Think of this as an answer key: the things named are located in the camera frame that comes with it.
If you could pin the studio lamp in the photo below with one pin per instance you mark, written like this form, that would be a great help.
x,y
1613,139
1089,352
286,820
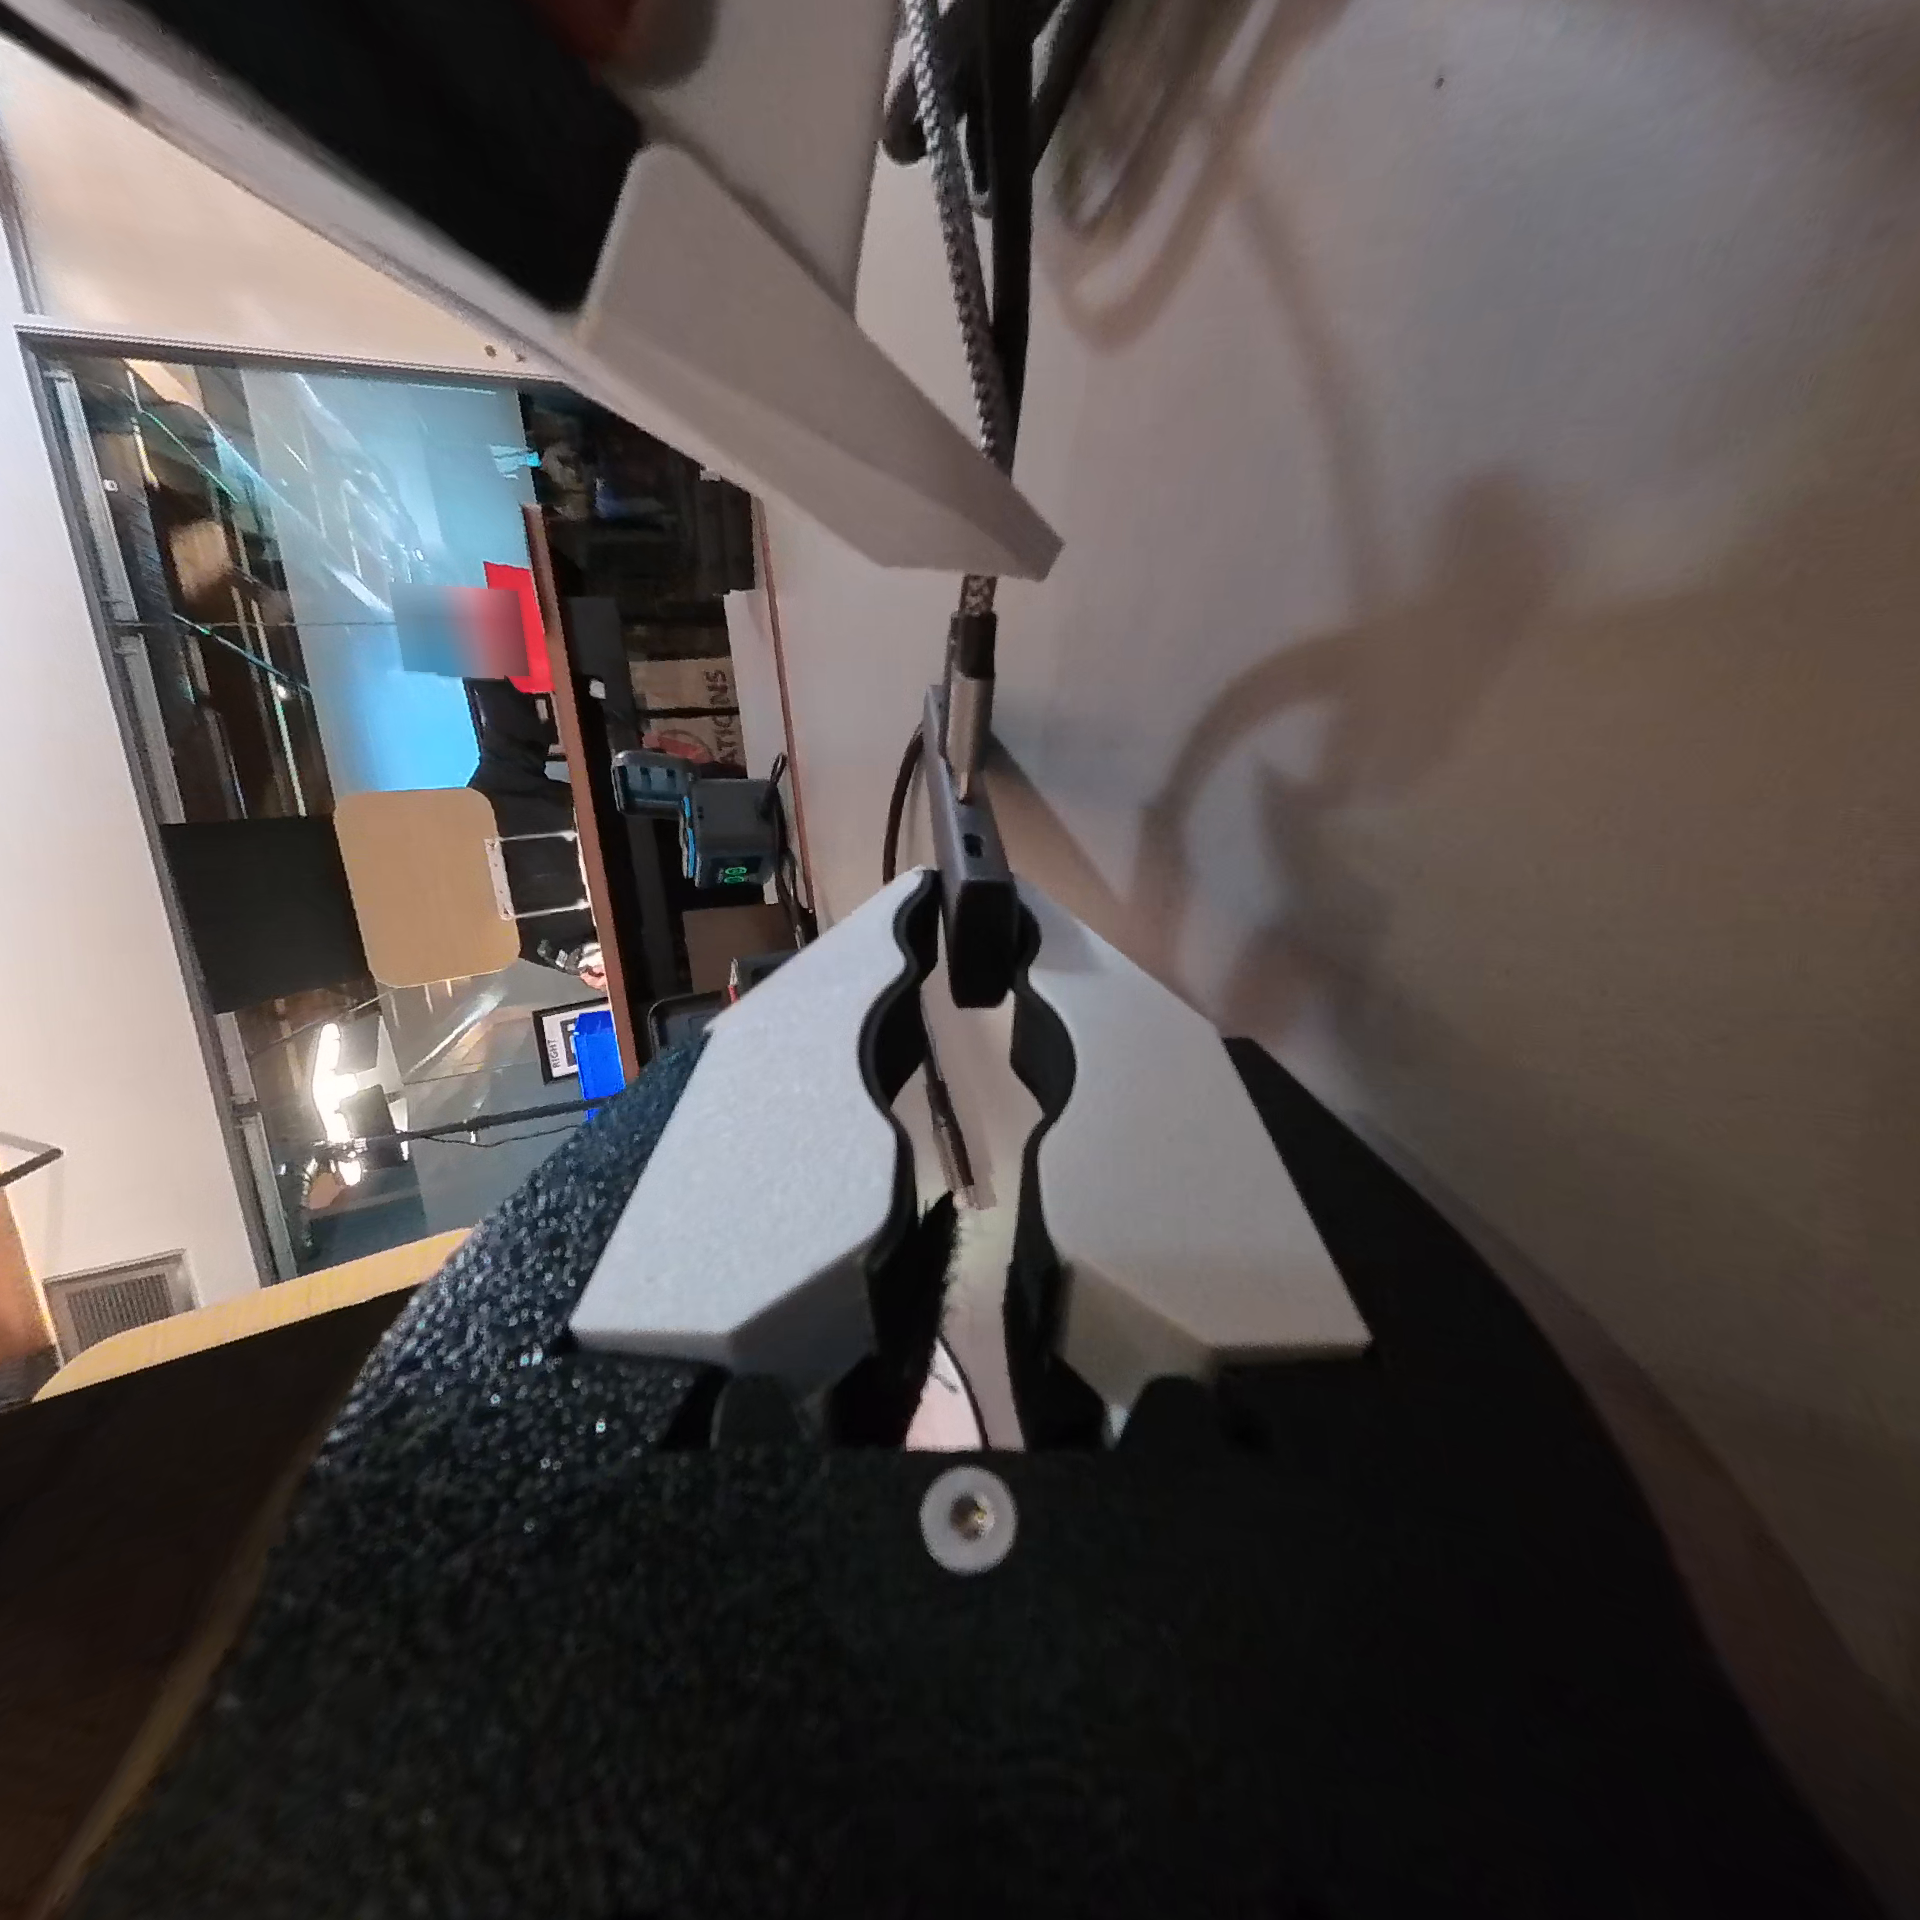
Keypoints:
x,y
343,1080

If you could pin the brown wooden desk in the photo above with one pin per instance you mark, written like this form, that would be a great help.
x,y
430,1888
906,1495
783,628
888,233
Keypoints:
x,y
579,781

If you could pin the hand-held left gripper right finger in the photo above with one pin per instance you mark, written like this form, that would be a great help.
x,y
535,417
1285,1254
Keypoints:
x,y
1184,1201

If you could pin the blue grey device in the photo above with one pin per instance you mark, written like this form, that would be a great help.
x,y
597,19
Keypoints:
x,y
704,833

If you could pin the large glass window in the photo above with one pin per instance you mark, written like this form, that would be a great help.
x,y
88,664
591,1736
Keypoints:
x,y
300,600

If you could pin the black panel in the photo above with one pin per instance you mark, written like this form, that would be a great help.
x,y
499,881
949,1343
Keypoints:
x,y
255,915

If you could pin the light wooden table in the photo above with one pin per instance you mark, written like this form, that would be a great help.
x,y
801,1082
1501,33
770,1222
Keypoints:
x,y
270,1305

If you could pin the dark grey usb hub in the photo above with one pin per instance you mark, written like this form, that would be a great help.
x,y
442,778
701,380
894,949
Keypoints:
x,y
983,931

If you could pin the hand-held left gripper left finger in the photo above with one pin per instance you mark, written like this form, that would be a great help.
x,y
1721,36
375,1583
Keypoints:
x,y
750,1141

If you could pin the red sheet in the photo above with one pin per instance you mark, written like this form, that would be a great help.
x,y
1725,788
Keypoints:
x,y
518,600

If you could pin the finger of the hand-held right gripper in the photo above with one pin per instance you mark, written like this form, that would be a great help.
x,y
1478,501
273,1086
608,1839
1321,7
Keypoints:
x,y
781,344

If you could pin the framed sign with blue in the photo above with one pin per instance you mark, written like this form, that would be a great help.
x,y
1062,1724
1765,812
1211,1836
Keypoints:
x,y
579,1050

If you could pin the light wooden chair back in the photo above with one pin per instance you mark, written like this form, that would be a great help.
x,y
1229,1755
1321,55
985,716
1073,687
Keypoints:
x,y
429,884

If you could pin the wall vent grille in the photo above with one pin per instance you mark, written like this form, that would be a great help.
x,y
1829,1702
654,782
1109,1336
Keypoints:
x,y
121,1302

